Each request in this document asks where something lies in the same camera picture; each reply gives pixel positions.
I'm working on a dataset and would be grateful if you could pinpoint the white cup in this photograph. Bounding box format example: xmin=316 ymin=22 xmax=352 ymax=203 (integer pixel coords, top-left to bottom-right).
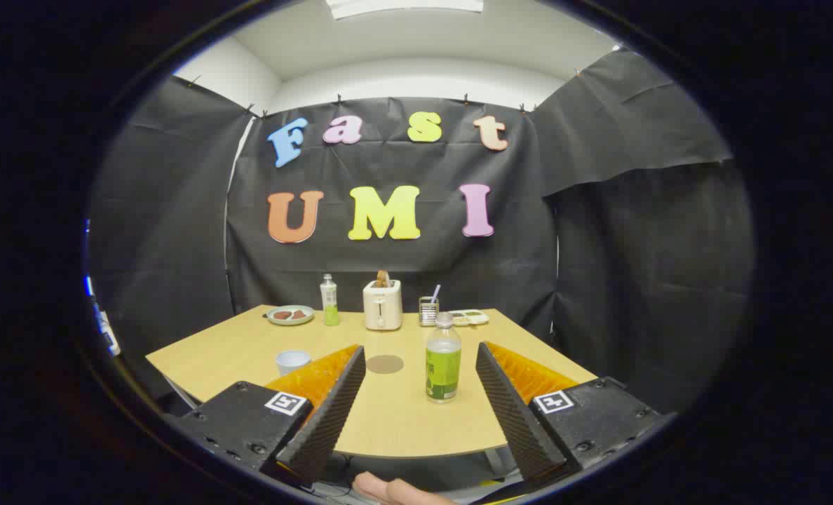
xmin=276 ymin=350 xmax=311 ymax=376

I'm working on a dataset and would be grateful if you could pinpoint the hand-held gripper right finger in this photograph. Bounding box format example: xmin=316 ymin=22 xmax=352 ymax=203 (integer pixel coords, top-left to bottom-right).
xmin=475 ymin=342 xmax=677 ymax=485

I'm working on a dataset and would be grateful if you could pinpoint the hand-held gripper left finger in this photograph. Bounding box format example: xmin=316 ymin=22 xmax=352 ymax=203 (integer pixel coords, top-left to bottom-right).
xmin=168 ymin=344 xmax=367 ymax=488

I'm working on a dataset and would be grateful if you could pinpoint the pale green plate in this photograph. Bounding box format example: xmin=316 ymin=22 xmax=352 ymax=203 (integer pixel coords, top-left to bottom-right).
xmin=266 ymin=305 xmax=315 ymax=326

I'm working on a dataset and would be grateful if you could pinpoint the white toaster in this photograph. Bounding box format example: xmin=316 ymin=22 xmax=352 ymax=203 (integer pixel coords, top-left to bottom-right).
xmin=363 ymin=279 xmax=403 ymax=331

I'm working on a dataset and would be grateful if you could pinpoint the wooden table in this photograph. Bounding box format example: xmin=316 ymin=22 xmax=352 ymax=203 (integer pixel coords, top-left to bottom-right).
xmin=145 ymin=304 xmax=598 ymax=460

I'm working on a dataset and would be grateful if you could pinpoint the slim green drink bottle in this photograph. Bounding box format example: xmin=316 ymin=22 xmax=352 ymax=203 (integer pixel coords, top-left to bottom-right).
xmin=320 ymin=274 xmax=340 ymax=327

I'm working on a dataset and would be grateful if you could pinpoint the ceiling light panel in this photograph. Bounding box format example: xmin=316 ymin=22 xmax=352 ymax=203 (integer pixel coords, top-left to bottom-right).
xmin=325 ymin=0 xmax=485 ymax=20

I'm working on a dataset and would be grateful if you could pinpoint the green label juice bottle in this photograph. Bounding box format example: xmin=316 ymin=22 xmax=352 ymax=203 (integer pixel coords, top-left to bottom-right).
xmin=426 ymin=312 xmax=463 ymax=404

